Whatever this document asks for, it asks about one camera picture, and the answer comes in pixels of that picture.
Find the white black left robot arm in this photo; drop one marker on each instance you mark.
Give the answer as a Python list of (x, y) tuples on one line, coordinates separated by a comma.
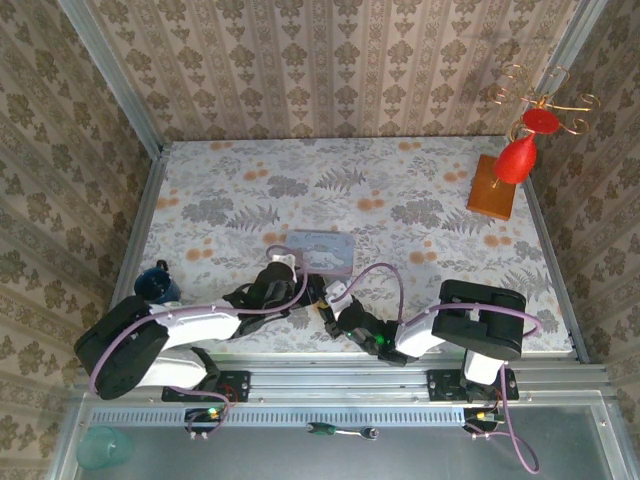
[(200, 325)]

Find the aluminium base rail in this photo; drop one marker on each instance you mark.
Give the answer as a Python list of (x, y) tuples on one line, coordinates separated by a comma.
[(340, 380)]

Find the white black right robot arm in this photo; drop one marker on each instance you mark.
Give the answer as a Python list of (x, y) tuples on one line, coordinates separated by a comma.
[(475, 320)]

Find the translucent green cup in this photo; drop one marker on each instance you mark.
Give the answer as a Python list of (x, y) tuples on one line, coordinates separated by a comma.
[(102, 447)]

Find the dark blue mug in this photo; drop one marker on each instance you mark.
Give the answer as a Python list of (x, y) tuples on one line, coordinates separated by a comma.
[(155, 285)]

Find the pastel cartoon tin box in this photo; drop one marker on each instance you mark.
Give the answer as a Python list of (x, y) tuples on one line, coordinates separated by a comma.
[(325, 250)]

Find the aluminium frame post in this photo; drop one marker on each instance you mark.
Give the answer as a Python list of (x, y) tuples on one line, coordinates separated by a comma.
[(560, 65), (112, 75)]

